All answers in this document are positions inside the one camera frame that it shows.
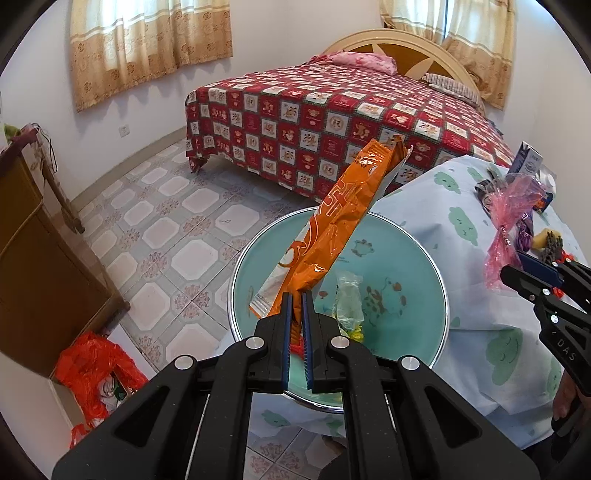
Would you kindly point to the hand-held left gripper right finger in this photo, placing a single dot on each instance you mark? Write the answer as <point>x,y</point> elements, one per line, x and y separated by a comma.
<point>308,341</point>

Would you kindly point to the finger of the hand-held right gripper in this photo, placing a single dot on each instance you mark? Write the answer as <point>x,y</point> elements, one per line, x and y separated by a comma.
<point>524,281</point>
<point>538,265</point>

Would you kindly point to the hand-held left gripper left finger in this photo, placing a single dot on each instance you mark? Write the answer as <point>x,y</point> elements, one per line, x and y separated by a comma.
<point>287,341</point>

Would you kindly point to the small red plastic bag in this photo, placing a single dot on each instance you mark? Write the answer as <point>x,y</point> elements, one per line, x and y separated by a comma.
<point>298,346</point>

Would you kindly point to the yellow sponge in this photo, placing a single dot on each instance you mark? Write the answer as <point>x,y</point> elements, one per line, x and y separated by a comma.
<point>541,239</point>

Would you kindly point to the yellow wrapper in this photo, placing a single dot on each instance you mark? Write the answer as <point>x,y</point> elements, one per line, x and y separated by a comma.
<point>354,333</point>

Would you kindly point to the pink transparent plastic bag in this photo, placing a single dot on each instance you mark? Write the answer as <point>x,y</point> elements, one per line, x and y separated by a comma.
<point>510,217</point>

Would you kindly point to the clear plastic wrapper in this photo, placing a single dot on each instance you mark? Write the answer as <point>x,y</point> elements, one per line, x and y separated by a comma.
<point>349,300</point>

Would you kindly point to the teal plastic bin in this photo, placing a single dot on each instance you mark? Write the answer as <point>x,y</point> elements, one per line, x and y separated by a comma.
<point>406,286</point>

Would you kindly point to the orange snack packet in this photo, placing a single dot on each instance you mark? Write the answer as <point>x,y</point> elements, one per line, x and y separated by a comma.
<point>341,217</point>

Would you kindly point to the person's right hand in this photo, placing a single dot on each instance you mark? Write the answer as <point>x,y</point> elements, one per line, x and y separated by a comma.
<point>565,399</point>

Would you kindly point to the black ribbed plastic object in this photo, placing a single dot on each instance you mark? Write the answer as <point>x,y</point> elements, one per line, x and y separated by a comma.
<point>554,247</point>

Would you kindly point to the purple wrapper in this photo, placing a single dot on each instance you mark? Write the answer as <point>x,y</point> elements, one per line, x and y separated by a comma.
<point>525,233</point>

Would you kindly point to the table with light blue cloth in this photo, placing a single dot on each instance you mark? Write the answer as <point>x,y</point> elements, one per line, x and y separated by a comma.
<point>471,323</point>

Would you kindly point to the blue gable-top carton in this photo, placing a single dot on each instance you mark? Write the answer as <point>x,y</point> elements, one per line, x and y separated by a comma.
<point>547,198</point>

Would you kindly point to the dark snack packet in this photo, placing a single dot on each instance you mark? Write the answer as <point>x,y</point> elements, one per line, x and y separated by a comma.
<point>489,189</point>

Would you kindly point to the tall white milk carton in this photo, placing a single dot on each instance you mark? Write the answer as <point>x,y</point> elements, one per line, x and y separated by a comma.
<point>526,161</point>

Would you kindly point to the striped pillow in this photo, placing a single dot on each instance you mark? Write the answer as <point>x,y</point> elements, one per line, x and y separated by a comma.
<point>455,87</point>

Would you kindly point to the large red plastic bag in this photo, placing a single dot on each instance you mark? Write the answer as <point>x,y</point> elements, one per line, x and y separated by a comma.
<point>87,364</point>

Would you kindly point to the bed with red patterned cover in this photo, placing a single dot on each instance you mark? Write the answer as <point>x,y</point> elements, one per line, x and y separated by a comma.
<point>323,120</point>

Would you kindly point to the white cardboard box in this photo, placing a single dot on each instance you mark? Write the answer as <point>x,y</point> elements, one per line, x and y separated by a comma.
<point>69,401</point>

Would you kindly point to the narrow beige patterned curtain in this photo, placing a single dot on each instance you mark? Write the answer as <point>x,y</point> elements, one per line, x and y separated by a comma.
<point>480,46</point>

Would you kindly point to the cream wooden headboard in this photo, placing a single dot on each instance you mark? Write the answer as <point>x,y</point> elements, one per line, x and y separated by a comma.
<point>406,48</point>

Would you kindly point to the wooden cabinet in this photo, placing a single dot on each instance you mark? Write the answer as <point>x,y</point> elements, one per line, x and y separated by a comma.
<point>41,277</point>

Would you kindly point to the pink pillow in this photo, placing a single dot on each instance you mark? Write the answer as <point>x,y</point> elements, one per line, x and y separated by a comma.
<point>364,61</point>

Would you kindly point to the wide beige patterned curtain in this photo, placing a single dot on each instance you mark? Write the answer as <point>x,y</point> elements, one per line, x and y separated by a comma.
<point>138,50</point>

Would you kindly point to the pink cloth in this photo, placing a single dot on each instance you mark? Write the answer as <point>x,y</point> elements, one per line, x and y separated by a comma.
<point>30,136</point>

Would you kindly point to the wall socket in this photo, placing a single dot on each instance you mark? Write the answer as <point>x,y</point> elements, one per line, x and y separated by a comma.
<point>124,131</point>

